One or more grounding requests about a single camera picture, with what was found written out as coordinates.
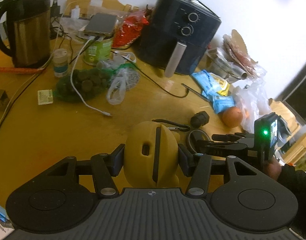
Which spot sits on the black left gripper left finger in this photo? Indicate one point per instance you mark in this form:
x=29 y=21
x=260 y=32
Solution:
x=104 y=167

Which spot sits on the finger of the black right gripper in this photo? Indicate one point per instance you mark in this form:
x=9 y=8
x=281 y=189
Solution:
x=231 y=137
x=222 y=149

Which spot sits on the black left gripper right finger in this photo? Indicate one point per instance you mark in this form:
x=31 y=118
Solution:
x=198 y=168

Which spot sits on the right hand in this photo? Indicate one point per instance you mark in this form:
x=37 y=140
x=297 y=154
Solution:
x=272 y=168

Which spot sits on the black cylindrical adapter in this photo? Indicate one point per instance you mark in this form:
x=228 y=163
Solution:
x=199 y=119

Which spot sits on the wooden chair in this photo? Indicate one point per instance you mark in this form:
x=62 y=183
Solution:
x=298 y=149

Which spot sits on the orange fruit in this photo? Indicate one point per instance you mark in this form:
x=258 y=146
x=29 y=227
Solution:
x=232 y=117

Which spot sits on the black carabiner clip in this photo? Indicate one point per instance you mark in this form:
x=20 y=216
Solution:
x=173 y=126

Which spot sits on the blue snack packet lower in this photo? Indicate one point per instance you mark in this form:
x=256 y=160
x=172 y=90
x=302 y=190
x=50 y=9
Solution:
x=221 y=103

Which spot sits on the blue snack packet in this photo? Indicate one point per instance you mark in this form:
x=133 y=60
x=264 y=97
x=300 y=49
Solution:
x=207 y=83
x=221 y=103

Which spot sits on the clear plastic bag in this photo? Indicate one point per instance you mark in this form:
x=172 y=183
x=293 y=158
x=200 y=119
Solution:
x=253 y=103

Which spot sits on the yellow snack packet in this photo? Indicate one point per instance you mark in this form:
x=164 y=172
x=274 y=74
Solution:
x=224 y=85

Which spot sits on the blue snack packet upper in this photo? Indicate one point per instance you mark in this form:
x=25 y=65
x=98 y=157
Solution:
x=207 y=83

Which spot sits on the black pen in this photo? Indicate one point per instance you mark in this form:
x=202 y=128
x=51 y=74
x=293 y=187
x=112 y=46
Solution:
x=195 y=92

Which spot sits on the foil roll bundle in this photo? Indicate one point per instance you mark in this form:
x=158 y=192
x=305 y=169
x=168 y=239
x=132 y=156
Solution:
x=221 y=65

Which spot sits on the green net bag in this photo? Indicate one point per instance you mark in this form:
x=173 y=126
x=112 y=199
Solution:
x=88 y=82

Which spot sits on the packaged sliced meat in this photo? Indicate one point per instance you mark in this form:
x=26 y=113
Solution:
x=236 y=48

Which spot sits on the paper label tag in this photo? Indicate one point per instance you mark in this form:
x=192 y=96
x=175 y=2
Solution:
x=45 y=97

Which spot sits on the bag of steel scourers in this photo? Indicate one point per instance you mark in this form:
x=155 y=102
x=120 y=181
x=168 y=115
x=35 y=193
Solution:
x=121 y=78

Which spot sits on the dark blue air fryer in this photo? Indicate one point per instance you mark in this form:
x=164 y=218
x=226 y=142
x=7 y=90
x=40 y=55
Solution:
x=177 y=35

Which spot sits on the white plastic clip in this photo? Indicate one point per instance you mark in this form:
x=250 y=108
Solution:
x=124 y=56

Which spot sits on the green tin can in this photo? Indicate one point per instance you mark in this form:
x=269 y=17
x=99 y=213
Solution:
x=97 y=51

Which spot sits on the small spice jar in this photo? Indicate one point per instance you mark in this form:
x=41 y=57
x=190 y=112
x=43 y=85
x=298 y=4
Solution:
x=60 y=61

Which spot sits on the small brown box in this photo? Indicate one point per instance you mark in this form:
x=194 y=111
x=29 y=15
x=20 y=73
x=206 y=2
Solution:
x=4 y=100

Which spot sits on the orange ruler strip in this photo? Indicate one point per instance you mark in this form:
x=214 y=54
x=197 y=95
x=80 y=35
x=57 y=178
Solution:
x=20 y=70

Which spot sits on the red snack bag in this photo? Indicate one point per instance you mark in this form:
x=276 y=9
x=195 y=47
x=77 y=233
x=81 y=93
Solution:
x=130 y=29

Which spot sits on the smartphone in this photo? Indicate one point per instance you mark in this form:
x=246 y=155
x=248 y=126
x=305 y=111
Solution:
x=101 y=24

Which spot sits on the white charger plug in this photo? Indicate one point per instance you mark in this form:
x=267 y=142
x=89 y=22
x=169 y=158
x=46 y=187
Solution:
x=75 y=13

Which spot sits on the steel electric kettle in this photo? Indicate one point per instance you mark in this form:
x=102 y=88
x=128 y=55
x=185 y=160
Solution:
x=25 y=32

